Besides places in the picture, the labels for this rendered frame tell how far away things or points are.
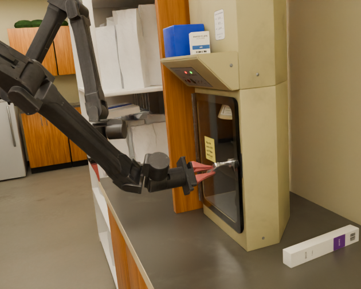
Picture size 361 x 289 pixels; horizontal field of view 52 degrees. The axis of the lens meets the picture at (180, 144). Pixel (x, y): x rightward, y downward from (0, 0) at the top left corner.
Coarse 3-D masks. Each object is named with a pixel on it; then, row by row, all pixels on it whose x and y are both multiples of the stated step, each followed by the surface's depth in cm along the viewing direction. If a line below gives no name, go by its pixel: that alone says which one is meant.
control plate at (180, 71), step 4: (172, 68) 117; (176, 68) 114; (180, 68) 111; (184, 68) 108; (188, 68) 105; (192, 68) 102; (176, 72) 118; (180, 72) 115; (184, 72) 112; (188, 72) 109; (192, 72) 106; (196, 72) 103; (180, 76) 119; (184, 76) 116; (188, 76) 113; (192, 76) 110; (196, 76) 107; (200, 76) 104; (184, 80) 121; (200, 80) 108; (204, 80) 105; (188, 84) 122; (192, 84) 119; (196, 84) 115; (200, 84) 112; (204, 84) 109; (208, 84) 106
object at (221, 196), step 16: (208, 96) 114; (224, 96) 104; (208, 112) 116; (224, 112) 105; (208, 128) 118; (224, 128) 107; (224, 144) 108; (208, 160) 122; (224, 160) 110; (224, 176) 112; (240, 176) 103; (208, 192) 126; (224, 192) 113; (240, 192) 104; (224, 208) 115; (240, 208) 105; (240, 224) 106
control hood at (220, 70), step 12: (168, 60) 113; (180, 60) 103; (192, 60) 96; (204, 60) 92; (216, 60) 93; (228, 60) 95; (204, 72) 98; (216, 72) 94; (228, 72) 95; (216, 84) 101; (228, 84) 96
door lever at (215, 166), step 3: (228, 159) 106; (216, 162) 104; (222, 162) 105; (225, 162) 105; (228, 162) 105; (231, 162) 105; (213, 165) 105; (216, 165) 104; (219, 165) 104; (222, 165) 105; (225, 165) 105; (228, 165) 107; (231, 165) 105; (210, 168) 108; (213, 168) 106; (216, 168) 105; (207, 171) 110; (210, 171) 108; (213, 171) 108
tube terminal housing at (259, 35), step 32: (192, 0) 118; (224, 0) 98; (256, 0) 94; (256, 32) 96; (256, 64) 98; (256, 96) 99; (256, 128) 101; (256, 160) 103; (288, 160) 123; (256, 192) 105; (288, 192) 124; (224, 224) 120; (256, 224) 107
